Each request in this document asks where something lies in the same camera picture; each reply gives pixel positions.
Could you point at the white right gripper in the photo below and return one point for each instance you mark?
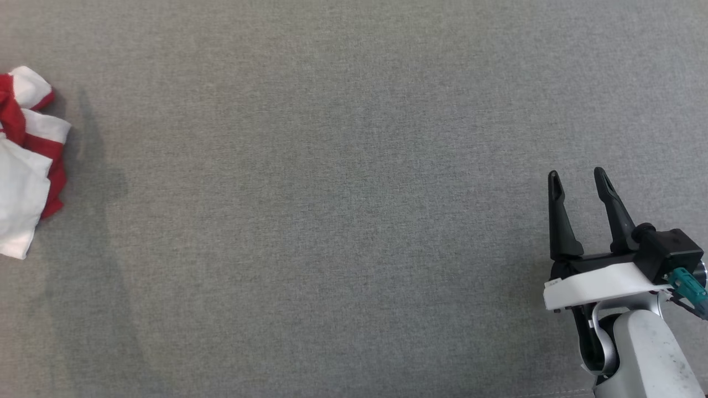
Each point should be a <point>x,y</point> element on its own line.
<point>597,284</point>

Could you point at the red and white jersey shirt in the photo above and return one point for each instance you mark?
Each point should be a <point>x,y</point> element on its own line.
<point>22,182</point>

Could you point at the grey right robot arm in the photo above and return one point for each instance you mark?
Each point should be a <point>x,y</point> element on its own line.
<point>650,354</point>

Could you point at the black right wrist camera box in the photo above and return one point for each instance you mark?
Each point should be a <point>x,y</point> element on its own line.
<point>666,251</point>

